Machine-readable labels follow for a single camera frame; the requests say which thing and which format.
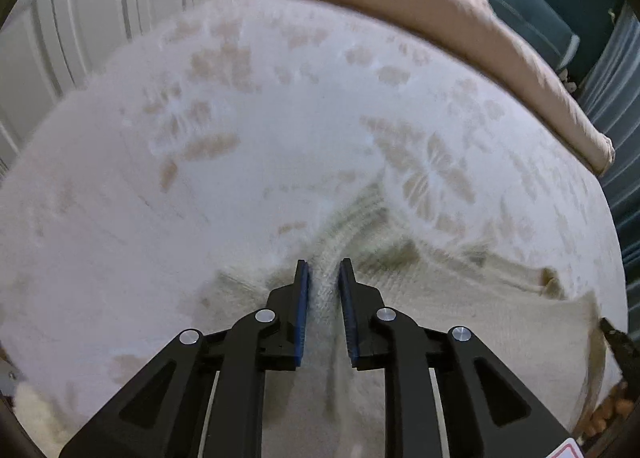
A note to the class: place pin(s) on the butterfly print bed blanket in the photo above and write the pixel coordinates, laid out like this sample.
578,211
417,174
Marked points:
200,188

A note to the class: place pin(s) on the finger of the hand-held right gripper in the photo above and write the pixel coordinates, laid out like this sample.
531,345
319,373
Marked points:
616,343

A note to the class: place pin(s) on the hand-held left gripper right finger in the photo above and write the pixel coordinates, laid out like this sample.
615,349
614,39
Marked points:
348,318

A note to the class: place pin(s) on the white panelled wardrobe door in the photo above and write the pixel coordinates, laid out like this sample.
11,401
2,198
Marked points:
100,13

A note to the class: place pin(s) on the blue-grey curtain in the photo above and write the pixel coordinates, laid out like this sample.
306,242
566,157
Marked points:
617,103

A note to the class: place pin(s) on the long beige pillow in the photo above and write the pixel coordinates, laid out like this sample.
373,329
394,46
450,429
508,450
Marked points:
450,18

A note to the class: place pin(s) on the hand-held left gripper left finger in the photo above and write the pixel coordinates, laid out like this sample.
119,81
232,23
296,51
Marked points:
301,318

